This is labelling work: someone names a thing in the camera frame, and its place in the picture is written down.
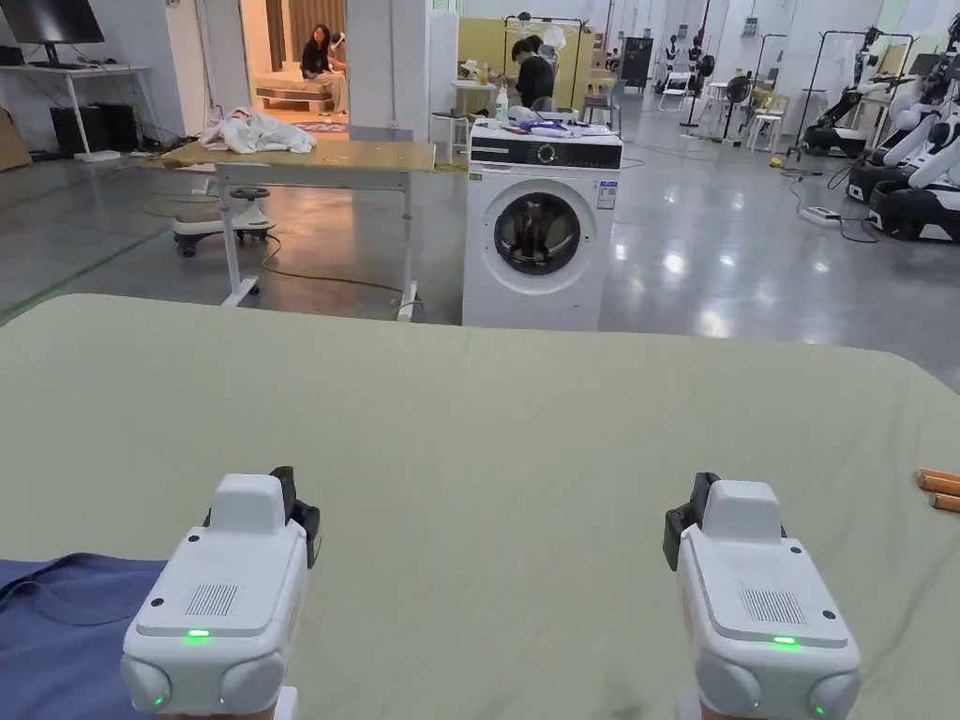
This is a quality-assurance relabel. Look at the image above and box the white washing machine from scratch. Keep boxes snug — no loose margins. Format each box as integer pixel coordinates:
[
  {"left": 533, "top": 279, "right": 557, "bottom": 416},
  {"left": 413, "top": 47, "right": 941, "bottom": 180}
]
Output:
[{"left": 461, "top": 104, "right": 625, "bottom": 332}]

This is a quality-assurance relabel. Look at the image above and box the white ride-on toy car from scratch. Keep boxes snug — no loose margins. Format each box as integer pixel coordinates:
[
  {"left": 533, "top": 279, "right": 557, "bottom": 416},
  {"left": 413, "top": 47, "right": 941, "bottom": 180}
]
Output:
[{"left": 172, "top": 187, "right": 278, "bottom": 259}]

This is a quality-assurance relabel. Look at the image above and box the black standing fan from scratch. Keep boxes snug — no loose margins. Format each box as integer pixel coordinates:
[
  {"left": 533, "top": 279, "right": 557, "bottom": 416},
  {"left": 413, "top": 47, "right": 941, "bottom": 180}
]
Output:
[{"left": 712, "top": 73, "right": 754, "bottom": 145}]

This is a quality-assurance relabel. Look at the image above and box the bed with pale green sheet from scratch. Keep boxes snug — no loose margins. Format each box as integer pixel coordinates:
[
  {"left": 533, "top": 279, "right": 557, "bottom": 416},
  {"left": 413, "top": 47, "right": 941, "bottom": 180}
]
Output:
[{"left": 0, "top": 293, "right": 960, "bottom": 720}]

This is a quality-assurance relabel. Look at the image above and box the black computer tower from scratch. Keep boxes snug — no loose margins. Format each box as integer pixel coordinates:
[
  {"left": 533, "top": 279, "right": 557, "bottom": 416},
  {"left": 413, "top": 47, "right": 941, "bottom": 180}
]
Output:
[{"left": 49, "top": 103, "right": 141, "bottom": 158}]

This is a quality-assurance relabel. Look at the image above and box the white and black robot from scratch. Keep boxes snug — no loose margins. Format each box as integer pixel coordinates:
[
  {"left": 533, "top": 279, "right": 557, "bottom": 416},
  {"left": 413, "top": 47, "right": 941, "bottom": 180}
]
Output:
[
  {"left": 868, "top": 100, "right": 960, "bottom": 244},
  {"left": 846, "top": 44, "right": 960, "bottom": 205},
  {"left": 798, "top": 25, "right": 918, "bottom": 160}
]

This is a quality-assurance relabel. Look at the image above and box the dark blue shirt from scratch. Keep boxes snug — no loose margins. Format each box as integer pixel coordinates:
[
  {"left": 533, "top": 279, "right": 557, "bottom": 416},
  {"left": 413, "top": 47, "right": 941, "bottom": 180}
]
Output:
[{"left": 0, "top": 553, "right": 170, "bottom": 720}]

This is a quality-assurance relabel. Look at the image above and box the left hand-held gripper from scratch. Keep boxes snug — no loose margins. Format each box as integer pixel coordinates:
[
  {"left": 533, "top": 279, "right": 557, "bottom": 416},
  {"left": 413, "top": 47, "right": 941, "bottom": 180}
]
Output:
[{"left": 121, "top": 466, "right": 323, "bottom": 720}]

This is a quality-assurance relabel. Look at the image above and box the white folding chair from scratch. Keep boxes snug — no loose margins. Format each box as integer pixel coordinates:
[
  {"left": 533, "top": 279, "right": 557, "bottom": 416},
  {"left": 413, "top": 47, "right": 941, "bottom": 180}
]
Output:
[{"left": 658, "top": 70, "right": 696, "bottom": 114}]

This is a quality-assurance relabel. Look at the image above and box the white cloth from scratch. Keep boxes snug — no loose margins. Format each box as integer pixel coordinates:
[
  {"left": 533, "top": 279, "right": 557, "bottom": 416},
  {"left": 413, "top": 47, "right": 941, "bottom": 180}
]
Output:
[{"left": 198, "top": 107, "right": 321, "bottom": 158}]

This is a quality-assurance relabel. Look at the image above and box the wooden table with white legs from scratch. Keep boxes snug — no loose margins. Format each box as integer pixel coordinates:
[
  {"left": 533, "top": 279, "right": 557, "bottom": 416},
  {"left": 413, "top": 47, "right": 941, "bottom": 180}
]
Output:
[{"left": 160, "top": 139, "right": 438, "bottom": 324}]

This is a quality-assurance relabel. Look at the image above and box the black cabinet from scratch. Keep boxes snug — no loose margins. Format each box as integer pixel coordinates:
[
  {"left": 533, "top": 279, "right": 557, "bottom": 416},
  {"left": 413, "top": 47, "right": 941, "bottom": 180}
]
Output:
[{"left": 620, "top": 35, "right": 656, "bottom": 94}]

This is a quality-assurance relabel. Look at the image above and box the white desk with monitor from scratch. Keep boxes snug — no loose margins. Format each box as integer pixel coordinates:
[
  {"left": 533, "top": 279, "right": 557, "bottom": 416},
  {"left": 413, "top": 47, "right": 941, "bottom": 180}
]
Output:
[{"left": 0, "top": 0, "right": 156, "bottom": 160}]

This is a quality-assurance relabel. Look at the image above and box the low wooden bench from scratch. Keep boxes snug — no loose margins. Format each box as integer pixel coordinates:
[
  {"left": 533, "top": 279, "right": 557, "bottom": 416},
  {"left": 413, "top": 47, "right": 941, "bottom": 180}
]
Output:
[{"left": 254, "top": 70, "right": 351, "bottom": 116}]

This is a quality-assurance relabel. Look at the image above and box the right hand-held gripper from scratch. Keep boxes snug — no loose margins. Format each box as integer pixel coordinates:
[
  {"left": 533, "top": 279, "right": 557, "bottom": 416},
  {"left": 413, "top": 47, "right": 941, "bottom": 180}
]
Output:
[{"left": 663, "top": 472, "right": 863, "bottom": 720}]

